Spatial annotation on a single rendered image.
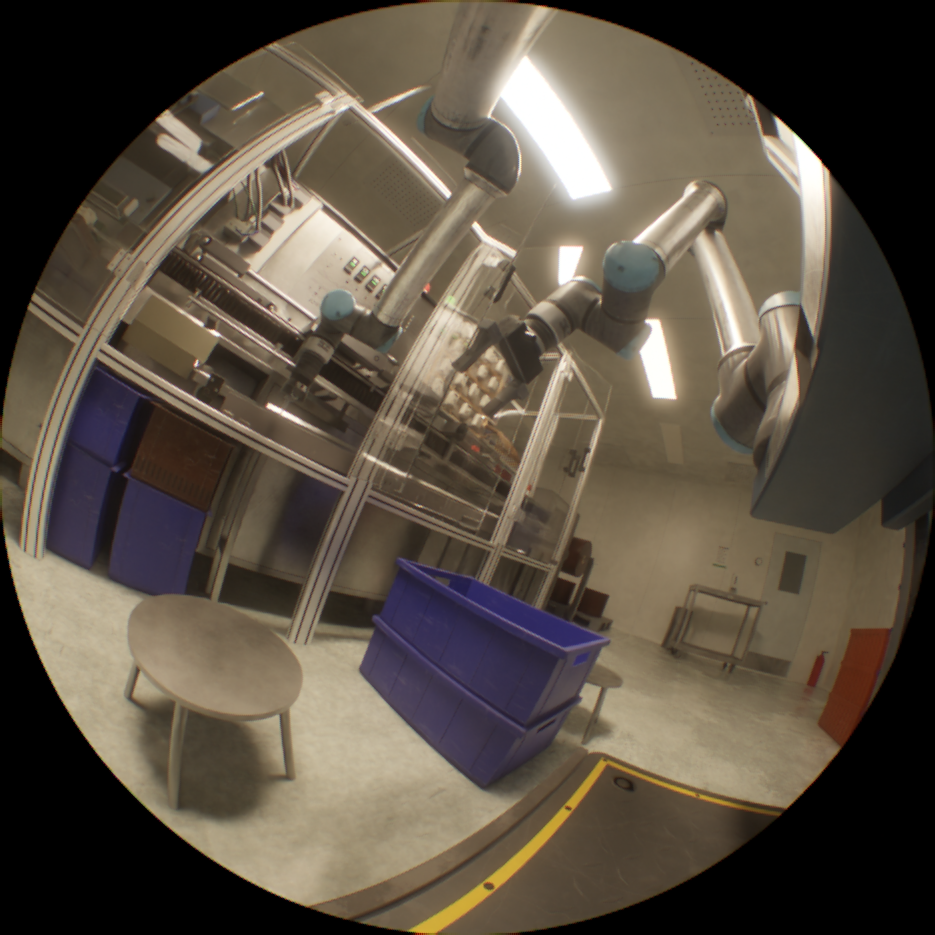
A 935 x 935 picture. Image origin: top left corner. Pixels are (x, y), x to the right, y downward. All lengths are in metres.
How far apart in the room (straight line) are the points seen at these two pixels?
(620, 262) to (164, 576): 1.29
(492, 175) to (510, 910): 0.98
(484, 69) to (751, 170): 1.87
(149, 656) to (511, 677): 0.68
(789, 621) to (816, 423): 5.53
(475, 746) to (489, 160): 1.28
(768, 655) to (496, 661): 5.21
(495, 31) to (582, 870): 0.85
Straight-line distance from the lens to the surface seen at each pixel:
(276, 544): 1.35
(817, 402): 0.28
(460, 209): 0.77
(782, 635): 5.77
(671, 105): 2.14
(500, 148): 0.76
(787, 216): 2.43
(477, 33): 0.52
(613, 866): 0.40
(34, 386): 1.44
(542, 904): 0.33
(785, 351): 0.52
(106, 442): 1.04
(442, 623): 0.89
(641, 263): 0.56
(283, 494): 1.30
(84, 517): 1.11
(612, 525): 5.81
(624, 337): 0.64
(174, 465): 1.01
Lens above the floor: 0.58
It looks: 11 degrees up
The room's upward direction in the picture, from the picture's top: 23 degrees clockwise
